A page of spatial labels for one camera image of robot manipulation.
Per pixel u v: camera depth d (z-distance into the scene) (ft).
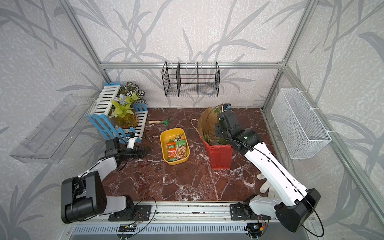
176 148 3.08
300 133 1.96
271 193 2.61
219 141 3.23
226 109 2.02
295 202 1.23
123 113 2.90
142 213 2.41
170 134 3.34
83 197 1.43
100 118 2.64
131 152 2.58
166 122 3.72
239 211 2.41
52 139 2.20
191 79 3.51
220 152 2.38
